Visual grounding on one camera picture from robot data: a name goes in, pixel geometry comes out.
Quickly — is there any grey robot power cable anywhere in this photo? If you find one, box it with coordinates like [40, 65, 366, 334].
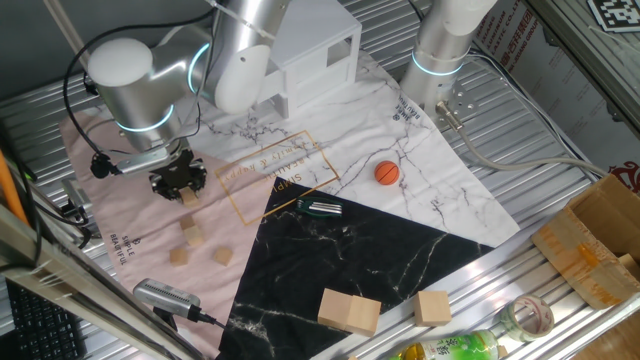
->
[434, 99, 609, 177]

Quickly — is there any black camera cable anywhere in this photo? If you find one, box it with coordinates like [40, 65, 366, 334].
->
[62, 7, 221, 180]

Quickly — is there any grey metal rod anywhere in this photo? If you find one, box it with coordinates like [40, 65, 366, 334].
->
[42, 0, 86, 56]

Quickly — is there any packing tape roll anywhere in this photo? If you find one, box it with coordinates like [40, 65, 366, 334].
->
[499, 293, 555, 343]

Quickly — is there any white drawer cabinet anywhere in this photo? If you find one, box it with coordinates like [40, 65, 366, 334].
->
[259, 0, 364, 119]

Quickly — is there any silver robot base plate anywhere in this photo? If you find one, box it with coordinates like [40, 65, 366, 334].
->
[433, 79, 480, 126]

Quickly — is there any silver ribbed depth camera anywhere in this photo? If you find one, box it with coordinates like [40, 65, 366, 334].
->
[132, 278, 202, 321]

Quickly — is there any black white fiducial marker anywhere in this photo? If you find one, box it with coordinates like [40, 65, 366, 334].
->
[587, 0, 640, 34]

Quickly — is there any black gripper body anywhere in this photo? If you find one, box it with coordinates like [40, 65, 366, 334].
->
[149, 148, 208, 194]

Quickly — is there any green tea bottle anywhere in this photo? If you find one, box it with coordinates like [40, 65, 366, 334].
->
[389, 329, 501, 360]

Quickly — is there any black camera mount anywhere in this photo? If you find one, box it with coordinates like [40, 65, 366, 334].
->
[151, 305, 180, 332]

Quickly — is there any taped cardboard box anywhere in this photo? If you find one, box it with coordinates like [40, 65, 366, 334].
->
[530, 173, 640, 311]

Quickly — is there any thick black usb cable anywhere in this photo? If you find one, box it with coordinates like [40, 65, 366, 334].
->
[185, 303, 229, 330]

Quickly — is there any large wooden block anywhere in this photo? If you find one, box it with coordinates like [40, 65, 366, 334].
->
[317, 288, 354, 331]
[412, 290, 453, 328]
[344, 295, 382, 338]

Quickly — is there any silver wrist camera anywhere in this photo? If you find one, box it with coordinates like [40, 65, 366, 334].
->
[115, 147, 172, 176]

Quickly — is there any aluminium frame bar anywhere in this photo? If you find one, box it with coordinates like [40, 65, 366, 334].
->
[0, 203, 206, 360]
[522, 0, 640, 134]

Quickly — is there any orange mini basketball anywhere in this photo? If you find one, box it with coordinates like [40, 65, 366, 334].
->
[373, 160, 401, 187]

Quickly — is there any orange pole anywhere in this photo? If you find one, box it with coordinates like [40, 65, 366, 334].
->
[0, 149, 29, 226]

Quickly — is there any marble and pink tablecloth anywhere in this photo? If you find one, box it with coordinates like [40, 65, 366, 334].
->
[58, 49, 521, 360]

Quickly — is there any black cable bundle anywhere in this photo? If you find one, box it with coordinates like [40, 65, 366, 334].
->
[394, 0, 609, 179]

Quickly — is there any cardboard panel red print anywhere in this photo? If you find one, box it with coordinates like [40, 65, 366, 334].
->
[472, 0, 640, 196]

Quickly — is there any black keyboard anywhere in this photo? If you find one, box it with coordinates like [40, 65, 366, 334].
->
[4, 279, 87, 360]

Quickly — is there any grey metal bracket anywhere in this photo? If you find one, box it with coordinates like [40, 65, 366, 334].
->
[60, 177, 94, 214]

